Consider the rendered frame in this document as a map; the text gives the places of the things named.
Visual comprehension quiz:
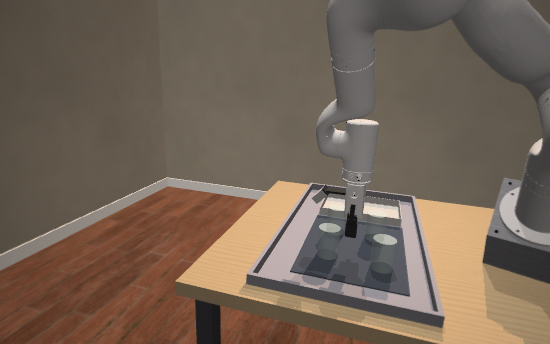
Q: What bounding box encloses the clear glass jar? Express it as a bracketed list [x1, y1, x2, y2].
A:
[327, 204, 346, 235]
[364, 210, 387, 242]
[370, 234, 397, 274]
[317, 223, 341, 260]

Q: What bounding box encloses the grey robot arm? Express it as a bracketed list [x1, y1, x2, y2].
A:
[316, 0, 550, 247]

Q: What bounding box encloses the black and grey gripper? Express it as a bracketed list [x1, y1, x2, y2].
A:
[343, 178, 370, 238]

